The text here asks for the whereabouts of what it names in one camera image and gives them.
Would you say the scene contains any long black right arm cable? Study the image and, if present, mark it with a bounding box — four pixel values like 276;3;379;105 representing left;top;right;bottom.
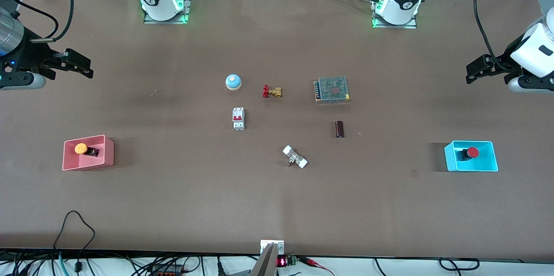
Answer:
30;0;74;43

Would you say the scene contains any grey metal bar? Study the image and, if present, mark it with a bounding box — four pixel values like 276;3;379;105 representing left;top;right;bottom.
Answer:
250;243;278;276

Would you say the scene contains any yellow push button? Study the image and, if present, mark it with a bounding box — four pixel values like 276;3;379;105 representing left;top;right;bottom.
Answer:
74;142;100;158

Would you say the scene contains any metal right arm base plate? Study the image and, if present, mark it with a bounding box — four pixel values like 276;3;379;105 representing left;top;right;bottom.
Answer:
144;0;193;25

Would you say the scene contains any pink plastic bin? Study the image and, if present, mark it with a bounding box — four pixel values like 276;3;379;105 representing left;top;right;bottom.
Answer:
62;135;115;171

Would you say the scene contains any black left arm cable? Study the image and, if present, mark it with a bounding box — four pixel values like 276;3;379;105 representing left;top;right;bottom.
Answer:
473;0;508;72

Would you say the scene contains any cyan plastic bin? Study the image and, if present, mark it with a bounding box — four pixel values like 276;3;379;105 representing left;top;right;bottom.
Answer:
444;140;499;173

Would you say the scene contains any red push button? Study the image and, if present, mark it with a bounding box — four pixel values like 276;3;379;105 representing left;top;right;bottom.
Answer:
456;147;480;162

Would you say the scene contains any white metal bracket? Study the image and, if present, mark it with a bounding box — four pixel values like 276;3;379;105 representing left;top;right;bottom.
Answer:
260;240;285;255

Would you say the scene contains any coiled black cable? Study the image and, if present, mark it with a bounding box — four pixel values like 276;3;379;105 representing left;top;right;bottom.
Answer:
438;258;480;272

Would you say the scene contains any red clip lead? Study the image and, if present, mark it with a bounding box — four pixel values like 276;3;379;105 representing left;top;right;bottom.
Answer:
301;257;335;276

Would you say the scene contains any white circuit breaker red switch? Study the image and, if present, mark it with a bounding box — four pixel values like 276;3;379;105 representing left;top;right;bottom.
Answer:
232;107;245;131

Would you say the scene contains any metal fitting with white caps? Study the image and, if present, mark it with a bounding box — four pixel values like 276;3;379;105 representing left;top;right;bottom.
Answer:
283;145;309;169

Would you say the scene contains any looped black cable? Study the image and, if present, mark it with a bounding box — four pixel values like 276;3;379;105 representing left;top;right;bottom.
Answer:
53;210;96;276

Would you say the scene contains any metal mesh power supply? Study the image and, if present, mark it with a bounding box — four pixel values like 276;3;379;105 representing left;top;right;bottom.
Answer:
314;76;351;104

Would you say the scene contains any short black right arm cable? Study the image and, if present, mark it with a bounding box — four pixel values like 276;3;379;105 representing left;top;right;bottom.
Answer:
3;0;60;39

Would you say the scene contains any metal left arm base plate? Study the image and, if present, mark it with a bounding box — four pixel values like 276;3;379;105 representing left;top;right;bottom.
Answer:
371;0;418;29

